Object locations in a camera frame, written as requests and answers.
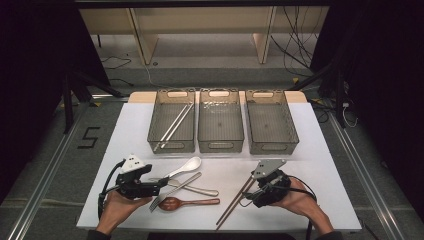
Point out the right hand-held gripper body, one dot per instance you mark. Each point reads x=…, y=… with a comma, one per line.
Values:
x=275, y=190

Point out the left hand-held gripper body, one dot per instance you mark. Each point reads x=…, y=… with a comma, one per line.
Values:
x=133, y=188

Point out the metal fork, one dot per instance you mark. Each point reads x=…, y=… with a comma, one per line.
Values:
x=156, y=202

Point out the brown wooden spoon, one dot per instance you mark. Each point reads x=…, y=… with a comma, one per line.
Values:
x=170, y=204

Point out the white ceramic spoon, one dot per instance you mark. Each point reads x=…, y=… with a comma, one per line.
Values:
x=191, y=164

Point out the metal table knife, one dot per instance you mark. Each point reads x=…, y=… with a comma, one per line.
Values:
x=203, y=191

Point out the clear brown plastic bin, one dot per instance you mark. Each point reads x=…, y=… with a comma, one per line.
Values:
x=171, y=133
x=220, y=123
x=270, y=125

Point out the silver metal chopstick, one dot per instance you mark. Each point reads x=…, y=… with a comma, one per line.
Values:
x=177, y=126
x=172, y=127

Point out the person's left hand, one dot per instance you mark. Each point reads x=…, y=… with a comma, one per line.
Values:
x=116, y=210

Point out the person's right hand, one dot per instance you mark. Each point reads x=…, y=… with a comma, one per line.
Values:
x=303, y=203

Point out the white table cover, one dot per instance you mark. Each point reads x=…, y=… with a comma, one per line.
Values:
x=316, y=150

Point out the yellow floor tape piece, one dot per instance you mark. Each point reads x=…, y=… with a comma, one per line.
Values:
x=95, y=104
x=294, y=80

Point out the black tripod stand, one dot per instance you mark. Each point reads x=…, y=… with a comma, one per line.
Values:
x=68, y=106
x=339, y=100

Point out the black curtain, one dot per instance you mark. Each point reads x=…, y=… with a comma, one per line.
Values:
x=33, y=83
x=383, y=83

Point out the beige wooden desk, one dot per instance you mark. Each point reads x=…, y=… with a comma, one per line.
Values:
x=200, y=20

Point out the aluminium floor rail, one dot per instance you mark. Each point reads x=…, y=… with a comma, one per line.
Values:
x=366, y=180
x=43, y=186

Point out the black frame bar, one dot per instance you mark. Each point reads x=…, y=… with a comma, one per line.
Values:
x=200, y=3

